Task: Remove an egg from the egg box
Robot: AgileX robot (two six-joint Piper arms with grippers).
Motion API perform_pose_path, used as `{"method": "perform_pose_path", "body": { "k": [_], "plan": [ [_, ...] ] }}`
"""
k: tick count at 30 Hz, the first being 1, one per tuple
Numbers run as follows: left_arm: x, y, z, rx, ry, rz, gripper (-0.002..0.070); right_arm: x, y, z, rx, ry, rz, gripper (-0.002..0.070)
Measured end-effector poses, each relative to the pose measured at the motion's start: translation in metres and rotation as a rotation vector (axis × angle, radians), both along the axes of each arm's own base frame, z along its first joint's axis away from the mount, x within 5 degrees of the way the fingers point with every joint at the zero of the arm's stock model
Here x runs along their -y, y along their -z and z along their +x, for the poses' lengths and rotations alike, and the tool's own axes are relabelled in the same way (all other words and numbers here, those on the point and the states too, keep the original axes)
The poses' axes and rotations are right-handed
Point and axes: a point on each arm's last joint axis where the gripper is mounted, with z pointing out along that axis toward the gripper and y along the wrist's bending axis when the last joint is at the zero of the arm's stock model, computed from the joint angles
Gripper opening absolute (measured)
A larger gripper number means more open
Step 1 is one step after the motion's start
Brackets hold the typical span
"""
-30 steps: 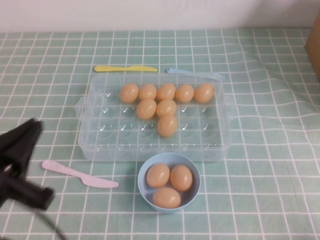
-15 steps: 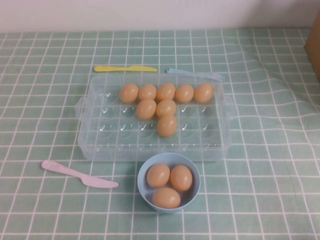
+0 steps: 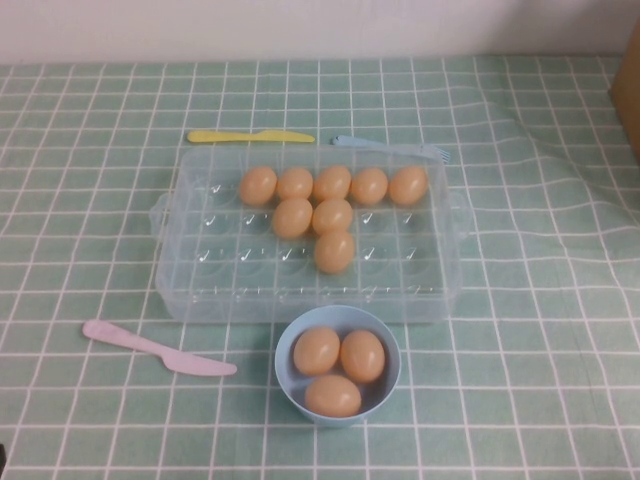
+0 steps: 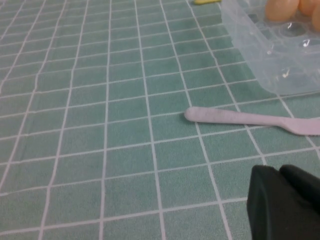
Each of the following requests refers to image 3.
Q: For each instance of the tan egg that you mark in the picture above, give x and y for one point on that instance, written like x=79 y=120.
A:
x=363 y=356
x=258 y=185
x=369 y=185
x=292 y=217
x=408 y=185
x=332 y=216
x=316 y=351
x=332 y=395
x=295 y=183
x=332 y=183
x=335 y=251

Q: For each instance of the clear plastic egg box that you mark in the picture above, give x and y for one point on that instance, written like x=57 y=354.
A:
x=225 y=272

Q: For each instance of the brown cardboard box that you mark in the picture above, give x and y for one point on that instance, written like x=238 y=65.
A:
x=627 y=100

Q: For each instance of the light blue plastic fork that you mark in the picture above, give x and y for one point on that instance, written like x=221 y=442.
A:
x=360 y=142

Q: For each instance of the yellow plastic knife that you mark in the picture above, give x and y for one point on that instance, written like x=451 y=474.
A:
x=210 y=136

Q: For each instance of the light blue bowl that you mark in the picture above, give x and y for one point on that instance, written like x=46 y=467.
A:
x=385 y=400

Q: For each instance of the pink plastic knife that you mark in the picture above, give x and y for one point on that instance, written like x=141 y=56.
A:
x=175 y=360

